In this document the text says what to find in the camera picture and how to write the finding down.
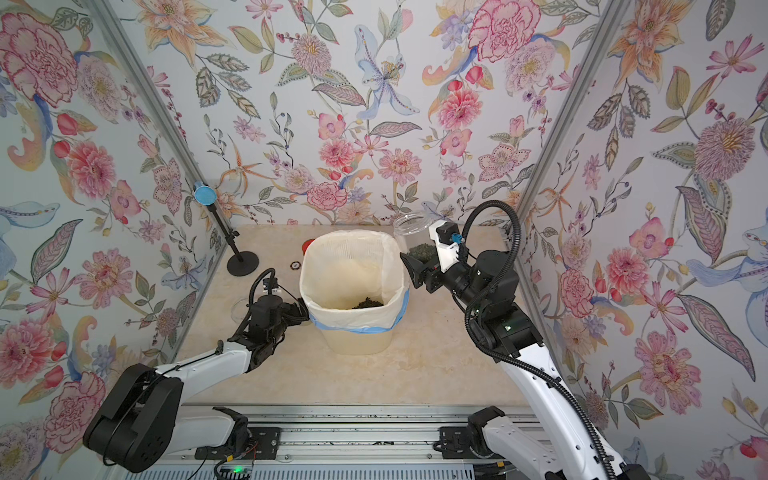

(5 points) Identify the beige lid tea jar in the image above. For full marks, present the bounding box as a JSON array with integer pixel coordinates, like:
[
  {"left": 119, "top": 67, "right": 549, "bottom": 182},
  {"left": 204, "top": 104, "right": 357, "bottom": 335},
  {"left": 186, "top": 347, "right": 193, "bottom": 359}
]
[{"left": 393, "top": 211, "right": 439, "bottom": 269}]

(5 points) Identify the cream trash bin with liner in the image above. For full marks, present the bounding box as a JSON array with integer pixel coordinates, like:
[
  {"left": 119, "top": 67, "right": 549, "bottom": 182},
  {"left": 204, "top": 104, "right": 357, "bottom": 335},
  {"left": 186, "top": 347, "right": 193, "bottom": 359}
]
[{"left": 299, "top": 230, "right": 410, "bottom": 356}]

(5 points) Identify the clear glass tea jar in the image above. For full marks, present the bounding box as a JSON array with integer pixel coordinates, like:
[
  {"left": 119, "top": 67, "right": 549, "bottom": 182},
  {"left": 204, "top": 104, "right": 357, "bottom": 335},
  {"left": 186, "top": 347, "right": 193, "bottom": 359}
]
[{"left": 230, "top": 297, "right": 250, "bottom": 326}]

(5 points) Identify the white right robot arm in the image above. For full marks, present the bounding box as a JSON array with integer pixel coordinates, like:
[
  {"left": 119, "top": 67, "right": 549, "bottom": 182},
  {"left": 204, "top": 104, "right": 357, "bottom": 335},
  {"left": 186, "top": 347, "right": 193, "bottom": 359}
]
[{"left": 394, "top": 200, "right": 649, "bottom": 479}]

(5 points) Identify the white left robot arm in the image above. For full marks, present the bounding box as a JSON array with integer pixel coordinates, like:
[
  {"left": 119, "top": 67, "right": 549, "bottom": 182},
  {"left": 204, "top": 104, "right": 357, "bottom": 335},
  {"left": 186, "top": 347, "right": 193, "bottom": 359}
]
[{"left": 83, "top": 268, "right": 309, "bottom": 473}]

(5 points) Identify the red lid tea jar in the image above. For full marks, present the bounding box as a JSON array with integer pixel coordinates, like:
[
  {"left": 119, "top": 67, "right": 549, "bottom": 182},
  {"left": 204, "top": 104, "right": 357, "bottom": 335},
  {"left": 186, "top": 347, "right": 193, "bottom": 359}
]
[{"left": 301, "top": 239, "right": 315, "bottom": 255}]

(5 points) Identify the black round-base stand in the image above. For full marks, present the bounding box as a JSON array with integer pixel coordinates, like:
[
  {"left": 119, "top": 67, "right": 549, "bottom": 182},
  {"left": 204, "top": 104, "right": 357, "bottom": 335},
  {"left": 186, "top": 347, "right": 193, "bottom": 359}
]
[{"left": 193, "top": 181, "right": 260, "bottom": 277}]

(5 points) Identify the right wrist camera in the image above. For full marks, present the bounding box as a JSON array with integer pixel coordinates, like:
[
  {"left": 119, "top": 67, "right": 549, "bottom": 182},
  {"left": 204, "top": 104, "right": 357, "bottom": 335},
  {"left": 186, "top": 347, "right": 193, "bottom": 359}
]
[{"left": 428, "top": 220, "right": 466, "bottom": 273}]

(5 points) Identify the aluminium corner post left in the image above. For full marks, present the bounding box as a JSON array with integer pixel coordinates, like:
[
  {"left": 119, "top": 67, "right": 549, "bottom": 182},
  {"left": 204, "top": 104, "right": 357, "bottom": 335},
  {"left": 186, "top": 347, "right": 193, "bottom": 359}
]
[{"left": 83, "top": 0, "right": 226, "bottom": 241}]

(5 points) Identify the aluminium corner post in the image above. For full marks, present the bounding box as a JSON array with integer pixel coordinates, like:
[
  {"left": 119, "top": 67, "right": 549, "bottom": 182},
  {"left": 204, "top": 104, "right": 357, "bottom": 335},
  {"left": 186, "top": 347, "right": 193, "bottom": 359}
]
[
  {"left": 517, "top": 0, "right": 631, "bottom": 221},
  {"left": 83, "top": 0, "right": 226, "bottom": 241}
]

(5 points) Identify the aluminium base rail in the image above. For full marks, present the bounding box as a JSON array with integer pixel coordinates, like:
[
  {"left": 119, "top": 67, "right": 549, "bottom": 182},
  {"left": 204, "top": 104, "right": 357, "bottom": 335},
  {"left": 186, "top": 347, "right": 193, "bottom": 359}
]
[{"left": 95, "top": 386, "right": 619, "bottom": 480}]

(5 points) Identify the aluminium corner post right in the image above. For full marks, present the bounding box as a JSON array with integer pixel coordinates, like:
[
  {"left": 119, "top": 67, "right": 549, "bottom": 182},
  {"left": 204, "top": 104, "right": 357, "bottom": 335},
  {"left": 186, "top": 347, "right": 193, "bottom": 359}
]
[{"left": 517, "top": 0, "right": 631, "bottom": 221}]

